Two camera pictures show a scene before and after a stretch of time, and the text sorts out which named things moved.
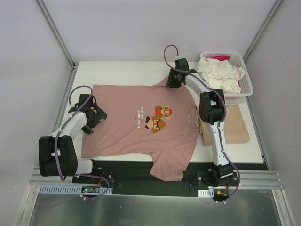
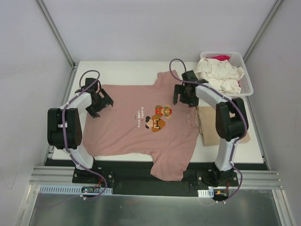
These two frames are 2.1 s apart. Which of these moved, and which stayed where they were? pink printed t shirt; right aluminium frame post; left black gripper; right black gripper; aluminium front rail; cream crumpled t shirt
Moved: left black gripper; right black gripper
Stayed: right aluminium frame post; aluminium front rail; pink printed t shirt; cream crumpled t shirt
